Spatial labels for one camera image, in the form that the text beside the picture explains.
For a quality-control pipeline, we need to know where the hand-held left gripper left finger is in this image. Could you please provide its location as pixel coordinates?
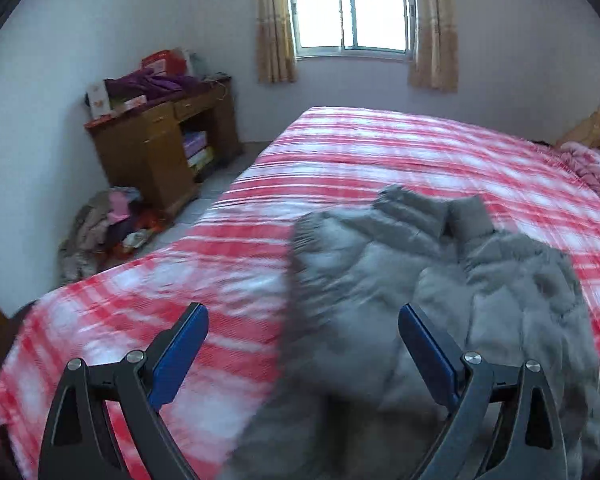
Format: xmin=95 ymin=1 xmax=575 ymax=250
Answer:
xmin=38 ymin=302 xmax=210 ymax=480

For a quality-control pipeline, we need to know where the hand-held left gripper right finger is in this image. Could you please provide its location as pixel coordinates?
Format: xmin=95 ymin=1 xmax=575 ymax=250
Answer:
xmin=398 ymin=303 xmax=569 ymax=480

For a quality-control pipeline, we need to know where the grey puffer jacket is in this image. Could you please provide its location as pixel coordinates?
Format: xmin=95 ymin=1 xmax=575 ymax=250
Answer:
xmin=220 ymin=185 xmax=600 ymax=480

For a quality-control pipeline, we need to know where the pile of clothes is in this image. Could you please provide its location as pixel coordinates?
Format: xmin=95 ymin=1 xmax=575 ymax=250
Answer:
xmin=57 ymin=187 xmax=175 ymax=287

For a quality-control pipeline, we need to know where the yellow box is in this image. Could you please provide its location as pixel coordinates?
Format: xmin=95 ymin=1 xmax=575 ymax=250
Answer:
xmin=187 ymin=147 xmax=215 ymax=172

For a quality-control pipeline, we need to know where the bed with red plaid sheet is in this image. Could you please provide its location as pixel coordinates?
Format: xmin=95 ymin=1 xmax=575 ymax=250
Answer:
xmin=0 ymin=106 xmax=600 ymax=480

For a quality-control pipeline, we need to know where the wooden desk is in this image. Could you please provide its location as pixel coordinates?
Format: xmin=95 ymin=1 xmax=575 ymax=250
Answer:
xmin=84 ymin=76 xmax=243 ymax=217

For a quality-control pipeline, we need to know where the pink pillow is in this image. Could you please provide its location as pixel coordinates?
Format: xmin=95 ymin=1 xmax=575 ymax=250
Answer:
xmin=555 ymin=142 xmax=600 ymax=217

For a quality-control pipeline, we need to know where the white printed box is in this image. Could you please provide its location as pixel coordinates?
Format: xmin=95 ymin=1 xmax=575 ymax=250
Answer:
xmin=86 ymin=80 xmax=113 ymax=121

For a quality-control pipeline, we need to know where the purple cloth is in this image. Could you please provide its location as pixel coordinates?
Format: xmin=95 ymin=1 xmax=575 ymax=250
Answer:
xmin=104 ymin=70 xmax=202 ymax=105

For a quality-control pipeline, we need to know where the yellow curtain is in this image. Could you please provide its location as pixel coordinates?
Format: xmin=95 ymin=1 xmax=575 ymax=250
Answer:
xmin=555 ymin=35 xmax=600 ymax=161

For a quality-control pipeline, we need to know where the red box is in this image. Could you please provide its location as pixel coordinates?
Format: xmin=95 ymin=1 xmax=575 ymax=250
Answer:
xmin=140 ymin=49 xmax=189 ymax=78

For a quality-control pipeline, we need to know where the beige curtain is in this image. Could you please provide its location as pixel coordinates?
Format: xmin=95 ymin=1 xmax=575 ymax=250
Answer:
xmin=256 ymin=0 xmax=298 ymax=85
xmin=407 ymin=0 xmax=460 ymax=94

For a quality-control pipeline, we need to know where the window with grey frame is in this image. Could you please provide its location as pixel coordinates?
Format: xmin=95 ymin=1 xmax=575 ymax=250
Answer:
xmin=285 ymin=0 xmax=417 ymax=62

